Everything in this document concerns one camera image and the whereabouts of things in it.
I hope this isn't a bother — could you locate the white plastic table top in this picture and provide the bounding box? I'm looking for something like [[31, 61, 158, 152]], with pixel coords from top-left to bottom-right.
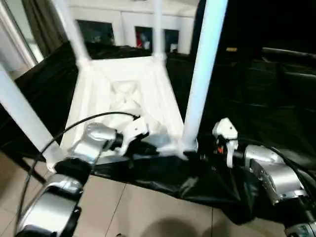
[[42, 53, 199, 167]]

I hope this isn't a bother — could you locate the white plastic table leg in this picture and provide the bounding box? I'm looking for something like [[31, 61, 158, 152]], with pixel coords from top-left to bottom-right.
[[51, 0, 92, 68], [153, 0, 166, 60], [178, 0, 229, 155], [0, 66, 66, 171]]

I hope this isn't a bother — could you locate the black work mat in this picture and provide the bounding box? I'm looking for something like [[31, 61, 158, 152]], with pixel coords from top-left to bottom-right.
[[0, 39, 316, 225]]

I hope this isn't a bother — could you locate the black stand leg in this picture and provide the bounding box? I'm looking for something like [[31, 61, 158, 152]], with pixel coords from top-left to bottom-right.
[[6, 152, 48, 184]]

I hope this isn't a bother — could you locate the white glass-door cabinet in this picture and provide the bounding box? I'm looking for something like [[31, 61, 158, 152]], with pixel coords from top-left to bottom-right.
[[67, 0, 199, 54]]

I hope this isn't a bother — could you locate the black backdrop cloth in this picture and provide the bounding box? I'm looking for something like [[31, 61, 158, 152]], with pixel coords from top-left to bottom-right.
[[193, 0, 316, 61]]

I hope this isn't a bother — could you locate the grey curtain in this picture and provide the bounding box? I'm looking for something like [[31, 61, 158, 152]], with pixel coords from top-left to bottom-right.
[[22, 0, 71, 58]]

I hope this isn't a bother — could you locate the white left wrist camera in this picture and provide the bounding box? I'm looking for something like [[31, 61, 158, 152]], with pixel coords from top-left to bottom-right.
[[115, 116, 150, 156]]

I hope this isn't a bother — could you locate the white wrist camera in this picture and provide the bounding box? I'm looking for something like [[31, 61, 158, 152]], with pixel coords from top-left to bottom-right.
[[212, 117, 239, 169], [115, 116, 150, 156]]

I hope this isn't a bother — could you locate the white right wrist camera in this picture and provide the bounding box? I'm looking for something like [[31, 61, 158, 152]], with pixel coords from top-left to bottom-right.
[[212, 117, 239, 169]]

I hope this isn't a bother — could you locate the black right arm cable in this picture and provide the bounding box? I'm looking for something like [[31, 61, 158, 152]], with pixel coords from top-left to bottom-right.
[[222, 139, 316, 198]]

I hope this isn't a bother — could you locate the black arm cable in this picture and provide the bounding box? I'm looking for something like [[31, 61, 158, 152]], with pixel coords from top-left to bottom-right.
[[14, 111, 142, 234], [222, 139, 316, 198]]

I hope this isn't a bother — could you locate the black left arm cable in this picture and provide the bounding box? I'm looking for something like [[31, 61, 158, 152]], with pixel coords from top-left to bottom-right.
[[14, 111, 142, 234]]

